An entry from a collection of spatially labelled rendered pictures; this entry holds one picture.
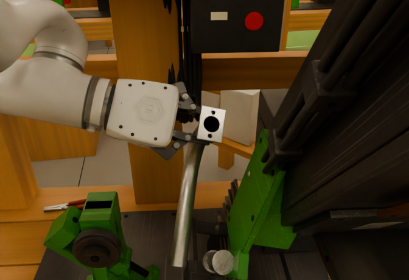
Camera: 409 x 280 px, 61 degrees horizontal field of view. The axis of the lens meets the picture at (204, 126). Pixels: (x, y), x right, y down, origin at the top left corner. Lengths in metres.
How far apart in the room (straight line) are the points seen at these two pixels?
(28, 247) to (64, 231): 0.39
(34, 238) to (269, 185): 0.67
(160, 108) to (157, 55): 0.27
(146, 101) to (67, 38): 0.15
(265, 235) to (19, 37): 0.44
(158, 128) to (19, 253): 0.57
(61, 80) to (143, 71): 0.30
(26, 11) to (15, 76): 0.12
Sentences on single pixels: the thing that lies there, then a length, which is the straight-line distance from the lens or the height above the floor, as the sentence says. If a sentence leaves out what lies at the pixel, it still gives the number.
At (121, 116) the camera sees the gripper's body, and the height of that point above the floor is 1.32.
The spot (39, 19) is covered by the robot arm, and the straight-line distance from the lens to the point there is 0.47.
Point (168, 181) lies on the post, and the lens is 0.96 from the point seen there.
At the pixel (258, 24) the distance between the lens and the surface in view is 0.68.
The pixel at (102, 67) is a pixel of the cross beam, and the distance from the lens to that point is 0.92.
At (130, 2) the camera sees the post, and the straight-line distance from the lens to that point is 0.77.
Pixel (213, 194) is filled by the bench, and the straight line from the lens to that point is 1.04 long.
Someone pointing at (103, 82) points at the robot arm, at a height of 1.36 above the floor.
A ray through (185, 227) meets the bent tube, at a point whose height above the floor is 1.09.
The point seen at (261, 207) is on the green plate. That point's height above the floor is 1.20.
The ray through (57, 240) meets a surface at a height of 1.12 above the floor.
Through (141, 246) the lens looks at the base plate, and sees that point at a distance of 0.89.
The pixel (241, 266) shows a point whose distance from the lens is 0.59.
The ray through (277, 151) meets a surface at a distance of 0.42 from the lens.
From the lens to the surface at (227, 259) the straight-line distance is 0.61.
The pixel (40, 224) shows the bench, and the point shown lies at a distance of 1.05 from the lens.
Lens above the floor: 1.56
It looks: 30 degrees down
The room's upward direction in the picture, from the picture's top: straight up
